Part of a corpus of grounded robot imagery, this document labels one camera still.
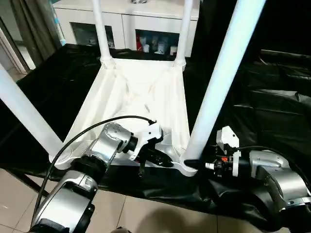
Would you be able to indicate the white plastic table top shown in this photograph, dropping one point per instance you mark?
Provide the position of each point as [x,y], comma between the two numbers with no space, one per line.
[136,80]

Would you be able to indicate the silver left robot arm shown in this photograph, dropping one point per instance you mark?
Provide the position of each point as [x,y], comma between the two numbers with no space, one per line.
[109,143]

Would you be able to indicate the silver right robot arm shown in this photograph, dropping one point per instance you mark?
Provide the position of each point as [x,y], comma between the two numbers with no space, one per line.
[279,177]

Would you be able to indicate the black work mat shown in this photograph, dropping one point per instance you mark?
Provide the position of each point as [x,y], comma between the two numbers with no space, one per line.
[262,109]

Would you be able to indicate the white glass-door cabinet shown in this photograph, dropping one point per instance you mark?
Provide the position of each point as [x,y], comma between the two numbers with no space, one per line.
[133,12]

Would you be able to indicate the dark patterned ornament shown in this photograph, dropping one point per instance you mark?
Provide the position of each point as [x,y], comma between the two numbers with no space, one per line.
[139,1]

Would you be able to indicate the black cabinet with gold label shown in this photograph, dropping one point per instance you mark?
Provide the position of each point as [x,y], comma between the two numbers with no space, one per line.
[286,24]

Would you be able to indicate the grey curtain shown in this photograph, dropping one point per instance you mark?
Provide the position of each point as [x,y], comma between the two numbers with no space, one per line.
[36,26]

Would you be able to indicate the white sliding door frame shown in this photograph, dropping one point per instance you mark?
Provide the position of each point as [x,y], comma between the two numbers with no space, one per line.
[11,48]

